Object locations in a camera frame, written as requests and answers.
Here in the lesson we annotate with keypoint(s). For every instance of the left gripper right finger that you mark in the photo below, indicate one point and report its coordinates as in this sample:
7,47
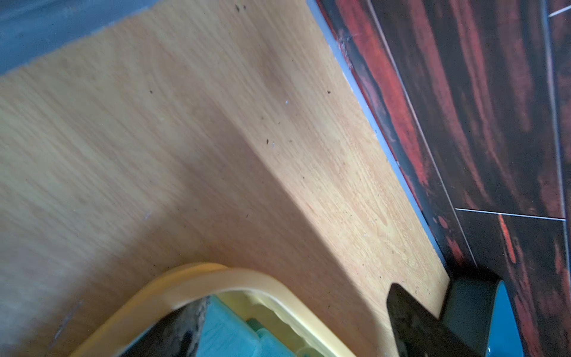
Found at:
416,331

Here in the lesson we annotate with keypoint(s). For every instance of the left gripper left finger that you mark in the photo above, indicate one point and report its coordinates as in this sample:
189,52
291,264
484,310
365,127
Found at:
177,334

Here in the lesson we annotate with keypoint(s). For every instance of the green pencil case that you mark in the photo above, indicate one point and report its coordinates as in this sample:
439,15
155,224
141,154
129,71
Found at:
267,344
224,333

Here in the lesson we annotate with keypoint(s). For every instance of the yellow plastic tray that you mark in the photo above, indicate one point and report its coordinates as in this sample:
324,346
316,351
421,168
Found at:
185,284

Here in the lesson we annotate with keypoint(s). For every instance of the teal plastic tray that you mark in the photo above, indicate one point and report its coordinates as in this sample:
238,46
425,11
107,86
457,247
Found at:
480,314

